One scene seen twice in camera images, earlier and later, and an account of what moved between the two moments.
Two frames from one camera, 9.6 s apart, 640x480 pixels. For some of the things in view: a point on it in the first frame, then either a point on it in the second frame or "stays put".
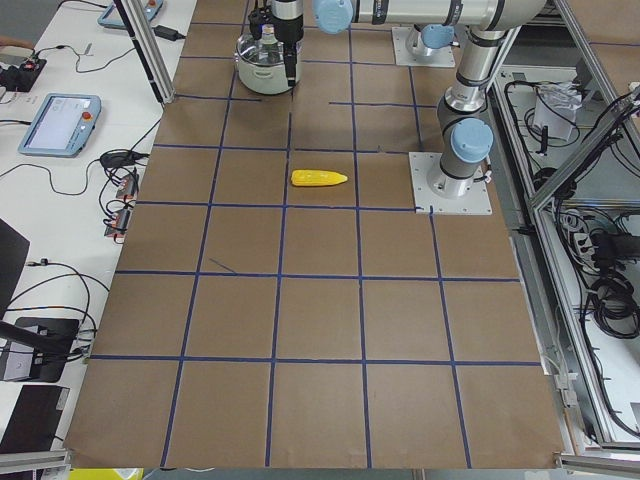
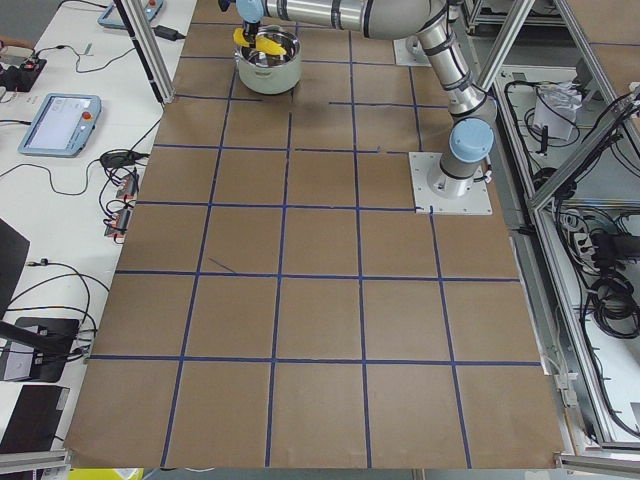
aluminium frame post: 149,45 stays put
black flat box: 34,420 stays put
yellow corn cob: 303,177 → 262,43
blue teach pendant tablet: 62,125 stays put
